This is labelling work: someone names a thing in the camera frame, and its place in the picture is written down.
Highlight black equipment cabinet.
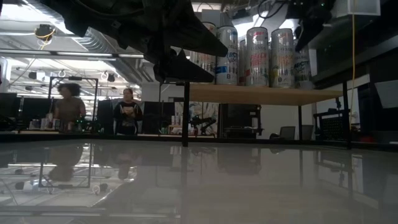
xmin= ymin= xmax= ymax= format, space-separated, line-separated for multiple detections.
xmin=219 ymin=103 xmax=264 ymax=139

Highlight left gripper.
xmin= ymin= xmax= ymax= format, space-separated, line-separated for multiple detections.
xmin=40 ymin=0 xmax=229 ymax=84

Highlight long linear light fixture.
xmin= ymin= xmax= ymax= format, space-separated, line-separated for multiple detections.
xmin=0 ymin=49 xmax=146 ymax=60

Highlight white printed poster panel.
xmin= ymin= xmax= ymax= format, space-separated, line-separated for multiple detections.
xmin=174 ymin=101 xmax=220 ymax=136

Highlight white glossy table mat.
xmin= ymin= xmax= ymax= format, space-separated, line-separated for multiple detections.
xmin=0 ymin=138 xmax=398 ymax=224

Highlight Celsius Tropical Vibe can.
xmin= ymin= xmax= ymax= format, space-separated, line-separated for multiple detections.
xmin=269 ymin=27 xmax=295 ymax=89
xmin=189 ymin=21 xmax=218 ymax=83

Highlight silver Celsius beverage can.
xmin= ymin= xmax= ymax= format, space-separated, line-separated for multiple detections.
xmin=294 ymin=46 xmax=315 ymax=90

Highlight round black device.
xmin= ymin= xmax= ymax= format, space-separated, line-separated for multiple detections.
xmin=34 ymin=24 xmax=57 ymax=41

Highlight wooden shelf black metal legs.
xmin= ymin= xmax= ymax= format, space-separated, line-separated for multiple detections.
xmin=182 ymin=68 xmax=351 ymax=149

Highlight black desk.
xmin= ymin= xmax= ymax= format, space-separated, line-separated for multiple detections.
xmin=312 ymin=34 xmax=398 ymax=147

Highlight long yellow cable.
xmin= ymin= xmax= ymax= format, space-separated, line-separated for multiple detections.
xmin=349 ymin=14 xmax=357 ymax=131

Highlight black partition screen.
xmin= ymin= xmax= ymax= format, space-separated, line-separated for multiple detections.
xmin=141 ymin=101 xmax=177 ymax=135
xmin=0 ymin=92 xmax=80 ymax=131

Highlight grey panel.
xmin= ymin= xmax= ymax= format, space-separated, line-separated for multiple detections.
xmin=374 ymin=80 xmax=398 ymax=109

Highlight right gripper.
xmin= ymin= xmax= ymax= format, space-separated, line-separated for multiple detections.
xmin=287 ymin=0 xmax=336 ymax=53

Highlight silver ventilation duct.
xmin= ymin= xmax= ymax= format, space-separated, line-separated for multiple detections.
xmin=18 ymin=0 xmax=144 ymax=85

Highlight small black background robot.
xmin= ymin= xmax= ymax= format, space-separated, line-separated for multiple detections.
xmin=189 ymin=113 xmax=217 ymax=136

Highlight grey office chair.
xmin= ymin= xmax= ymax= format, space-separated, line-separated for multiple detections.
xmin=269 ymin=126 xmax=296 ymax=141
xmin=301 ymin=124 xmax=315 ymax=141

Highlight person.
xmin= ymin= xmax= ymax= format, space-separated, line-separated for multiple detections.
xmin=52 ymin=82 xmax=87 ymax=131
xmin=113 ymin=88 xmax=144 ymax=136

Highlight Celsius Arctic Vibe can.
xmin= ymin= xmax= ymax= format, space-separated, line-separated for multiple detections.
xmin=216 ymin=26 xmax=239 ymax=86

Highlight black perforated cart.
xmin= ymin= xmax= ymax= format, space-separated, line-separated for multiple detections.
xmin=313 ymin=108 xmax=351 ymax=141

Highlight white box-shaped unit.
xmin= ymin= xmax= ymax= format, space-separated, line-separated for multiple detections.
xmin=331 ymin=0 xmax=382 ymax=18

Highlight black metal stand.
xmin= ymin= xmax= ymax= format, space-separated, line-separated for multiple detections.
xmin=47 ymin=75 xmax=100 ymax=134

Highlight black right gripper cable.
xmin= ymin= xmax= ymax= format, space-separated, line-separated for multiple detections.
xmin=257 ymin=0 xmax=289 ymax=19

